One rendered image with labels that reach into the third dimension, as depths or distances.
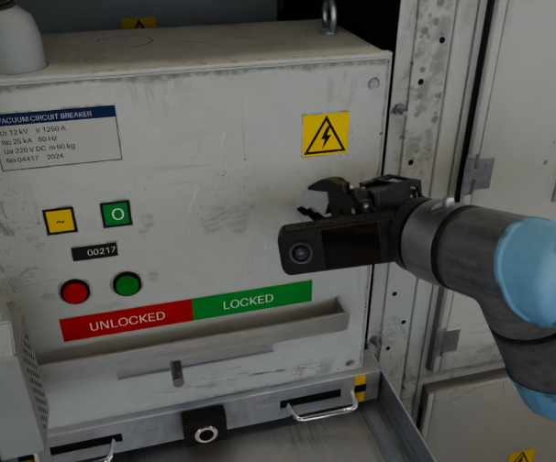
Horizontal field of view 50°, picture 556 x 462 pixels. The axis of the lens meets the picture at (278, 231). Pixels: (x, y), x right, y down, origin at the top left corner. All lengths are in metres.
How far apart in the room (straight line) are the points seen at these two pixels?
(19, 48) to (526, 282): 0.51
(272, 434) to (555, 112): 0.61
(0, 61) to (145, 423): 0.50
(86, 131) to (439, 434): 0.84
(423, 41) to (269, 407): 0.54
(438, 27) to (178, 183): 0.36
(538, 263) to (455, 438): 0.81
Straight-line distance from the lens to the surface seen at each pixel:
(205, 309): 0.77
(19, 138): 0.66
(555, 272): 0.44
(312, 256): 0.56
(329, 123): 0.69
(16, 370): 0.67
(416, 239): 0.52
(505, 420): 1.25
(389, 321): 0.96
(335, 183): 0.62
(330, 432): 0.94
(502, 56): 0.81
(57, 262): 0.72
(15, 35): 0.66
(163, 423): 0.88
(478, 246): 0.47
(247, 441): 0.93
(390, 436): 0.94
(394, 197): 0.61
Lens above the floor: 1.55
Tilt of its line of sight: 30 degrees down
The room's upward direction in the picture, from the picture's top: straight up
